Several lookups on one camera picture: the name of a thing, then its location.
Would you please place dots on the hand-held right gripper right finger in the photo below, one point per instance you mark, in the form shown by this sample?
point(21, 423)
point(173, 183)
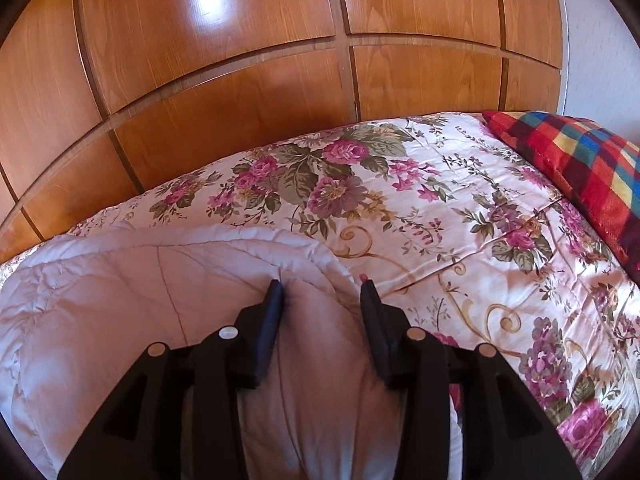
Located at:
point(381, 341)

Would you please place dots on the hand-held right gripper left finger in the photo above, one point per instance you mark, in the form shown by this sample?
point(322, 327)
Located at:
point(267, 340)

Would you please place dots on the light pink quilted jacket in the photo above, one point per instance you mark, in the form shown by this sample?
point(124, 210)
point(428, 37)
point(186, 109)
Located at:
point(125, 310)

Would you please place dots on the floral bedspread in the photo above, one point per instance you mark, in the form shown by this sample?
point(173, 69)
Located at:
point(475, 240)

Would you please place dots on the wooden wardrobe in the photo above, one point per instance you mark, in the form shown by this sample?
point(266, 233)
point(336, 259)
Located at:
point(225, 85)

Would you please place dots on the multicoloured plaid pillow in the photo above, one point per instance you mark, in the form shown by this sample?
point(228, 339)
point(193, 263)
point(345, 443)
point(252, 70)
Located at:
point(580, 170)

